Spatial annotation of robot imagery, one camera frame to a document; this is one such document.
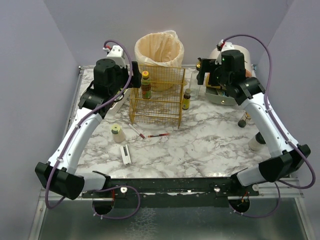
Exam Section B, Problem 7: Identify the white rectangular case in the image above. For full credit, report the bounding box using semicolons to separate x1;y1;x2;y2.
120;144;132;165

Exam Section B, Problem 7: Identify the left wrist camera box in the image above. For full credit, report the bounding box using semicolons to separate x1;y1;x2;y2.
106;45;126;68

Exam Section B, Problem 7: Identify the white red marker pen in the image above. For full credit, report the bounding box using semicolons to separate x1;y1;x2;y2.
128;123;146;139

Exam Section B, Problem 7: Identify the purple cable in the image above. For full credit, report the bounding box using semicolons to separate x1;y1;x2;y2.
44;39;133;210
91;185;141;221
227;182;282;219
223;34;316;190

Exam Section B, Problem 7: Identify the red sauce bottle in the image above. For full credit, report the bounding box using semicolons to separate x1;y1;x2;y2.
141;70;152;100

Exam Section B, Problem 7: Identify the gold wire rack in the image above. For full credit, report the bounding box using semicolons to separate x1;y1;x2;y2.
129;65;186;128

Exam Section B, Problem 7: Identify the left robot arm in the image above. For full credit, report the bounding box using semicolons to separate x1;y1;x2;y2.
35;58;142;200

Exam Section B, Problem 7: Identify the white plastic basket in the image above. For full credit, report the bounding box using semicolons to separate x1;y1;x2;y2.
108;88;131;116

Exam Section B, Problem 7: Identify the round drawer organizer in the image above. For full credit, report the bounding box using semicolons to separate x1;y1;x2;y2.
204;44;253;106

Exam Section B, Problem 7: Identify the gold spice jar black cap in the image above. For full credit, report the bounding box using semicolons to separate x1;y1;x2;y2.
237;112;252;128

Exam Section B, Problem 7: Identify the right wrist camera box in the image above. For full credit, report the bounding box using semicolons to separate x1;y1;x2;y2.
217;42;235;52

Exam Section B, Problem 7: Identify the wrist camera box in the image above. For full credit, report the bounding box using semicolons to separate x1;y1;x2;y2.
106;45;126;68
217;42;235;52

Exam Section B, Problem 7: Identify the white bottle black lid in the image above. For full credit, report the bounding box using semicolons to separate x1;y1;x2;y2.
248;132;266;151

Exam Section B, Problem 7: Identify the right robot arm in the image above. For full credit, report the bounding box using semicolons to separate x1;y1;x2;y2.
197;49;311;186

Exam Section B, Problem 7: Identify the clear glass oil bottle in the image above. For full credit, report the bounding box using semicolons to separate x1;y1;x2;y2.
189;63;201;101

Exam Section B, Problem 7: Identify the red filled tube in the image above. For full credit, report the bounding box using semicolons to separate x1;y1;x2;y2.
147;133;170;138

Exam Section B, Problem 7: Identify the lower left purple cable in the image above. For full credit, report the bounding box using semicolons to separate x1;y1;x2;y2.
91;185;141;221

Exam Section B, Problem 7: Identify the bin with plastic bag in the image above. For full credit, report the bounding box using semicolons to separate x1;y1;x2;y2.
134;30;185;92

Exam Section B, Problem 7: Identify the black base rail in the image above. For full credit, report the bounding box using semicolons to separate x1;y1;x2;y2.
82;176;259;208

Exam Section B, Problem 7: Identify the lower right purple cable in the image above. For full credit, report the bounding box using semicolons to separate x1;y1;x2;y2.
227;182;282;219

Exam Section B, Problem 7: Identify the small yellow label bottle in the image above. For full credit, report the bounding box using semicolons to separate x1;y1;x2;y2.
182;88;191;110

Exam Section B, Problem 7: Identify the clear shaker green lid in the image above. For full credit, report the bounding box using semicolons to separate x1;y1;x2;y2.
111;123;126;144

